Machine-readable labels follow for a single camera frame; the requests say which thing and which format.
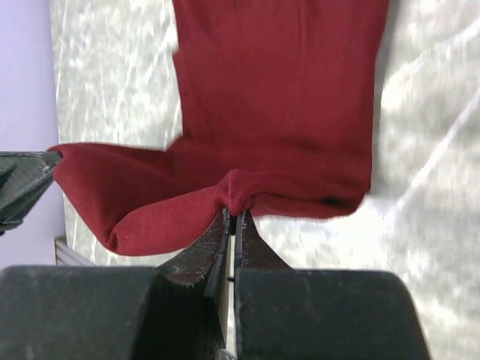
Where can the dark red t-shirt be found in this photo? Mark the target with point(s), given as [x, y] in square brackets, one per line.
[277, 101]

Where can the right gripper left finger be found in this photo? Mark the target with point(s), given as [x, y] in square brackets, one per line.
[202, 265]

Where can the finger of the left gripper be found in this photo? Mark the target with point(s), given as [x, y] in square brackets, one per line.
[25, 176]

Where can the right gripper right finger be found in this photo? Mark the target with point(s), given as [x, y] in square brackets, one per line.
[252, 254]

